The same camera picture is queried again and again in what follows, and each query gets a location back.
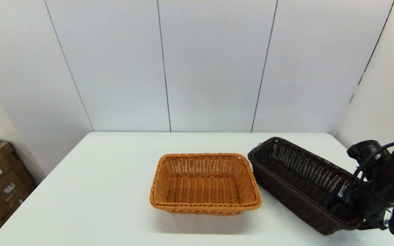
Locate dark brown wicker basket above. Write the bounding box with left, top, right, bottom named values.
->
left=247, top=137, right=372, bottom=235

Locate orange wicker basket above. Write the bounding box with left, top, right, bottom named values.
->
left=149, top=153, right=262, bottom=216

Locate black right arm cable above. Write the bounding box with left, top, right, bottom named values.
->
left=353, top=139, right=394, bottom=237

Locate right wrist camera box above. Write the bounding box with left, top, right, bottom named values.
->
left=337, top=184, right=351, bottom=204

